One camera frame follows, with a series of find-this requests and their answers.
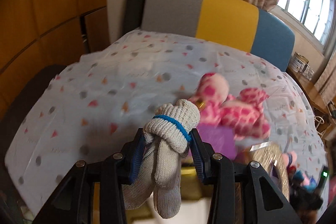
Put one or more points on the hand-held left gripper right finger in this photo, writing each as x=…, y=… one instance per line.
x=197, y=158

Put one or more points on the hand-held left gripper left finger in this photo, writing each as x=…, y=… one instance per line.
x=136, y=158

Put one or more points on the blue teddy plush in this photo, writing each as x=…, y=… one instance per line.
x=304, y=179

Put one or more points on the black beaded hair wig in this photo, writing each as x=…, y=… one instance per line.
x=307, y=203

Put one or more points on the gold metal tin box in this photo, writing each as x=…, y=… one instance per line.
x=190, y=184

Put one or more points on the grey knitted gloves blue trim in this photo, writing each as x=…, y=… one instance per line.
x=168, y=174

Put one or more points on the purple cardboard box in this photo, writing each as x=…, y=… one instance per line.
x=218, y=140

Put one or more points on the ornate gold tissue box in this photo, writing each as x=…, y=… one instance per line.
x=270, y=155

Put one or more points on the pink spotted giraffe plush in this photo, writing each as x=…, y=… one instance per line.
x=236, y=113

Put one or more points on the printed plastic tablecloth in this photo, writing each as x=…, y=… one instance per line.
x=105, y=98

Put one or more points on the wooden desk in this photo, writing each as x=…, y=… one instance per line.
x=312, y=90

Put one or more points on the small cardboard box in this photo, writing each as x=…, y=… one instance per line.
x=307, y=71

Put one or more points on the grey yellow blue sofa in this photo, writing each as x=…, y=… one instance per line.
x=225, y=19

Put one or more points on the black rolled mat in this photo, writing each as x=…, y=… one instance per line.
x=136, y=3

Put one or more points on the wooden wardrobe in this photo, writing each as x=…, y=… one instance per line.
x=39, y=16

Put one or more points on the window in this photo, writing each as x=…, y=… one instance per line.
x=312, y=3

